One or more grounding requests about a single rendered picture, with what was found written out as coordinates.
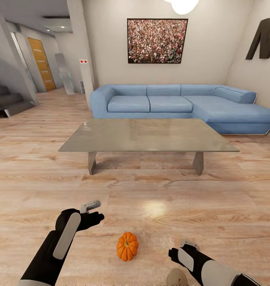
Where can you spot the door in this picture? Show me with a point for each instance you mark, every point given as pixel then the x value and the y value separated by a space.
pixel 42 63

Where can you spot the stairs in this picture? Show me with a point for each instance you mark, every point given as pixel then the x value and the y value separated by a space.
pixel 13 103

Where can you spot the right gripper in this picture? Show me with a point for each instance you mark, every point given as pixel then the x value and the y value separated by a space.
pixel 174 255

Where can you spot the pumpkin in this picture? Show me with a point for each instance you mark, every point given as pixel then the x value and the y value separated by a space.
pixel 127 246

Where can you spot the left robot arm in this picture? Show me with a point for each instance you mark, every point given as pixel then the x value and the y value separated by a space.
pixel 45 268

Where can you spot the pillar candle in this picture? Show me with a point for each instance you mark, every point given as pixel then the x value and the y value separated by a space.
pixel 176 277

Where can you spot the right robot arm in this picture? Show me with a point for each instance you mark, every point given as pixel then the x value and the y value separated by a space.
pixel 207 271

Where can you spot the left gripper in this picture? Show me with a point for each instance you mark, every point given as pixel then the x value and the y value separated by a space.
pixel 93 219

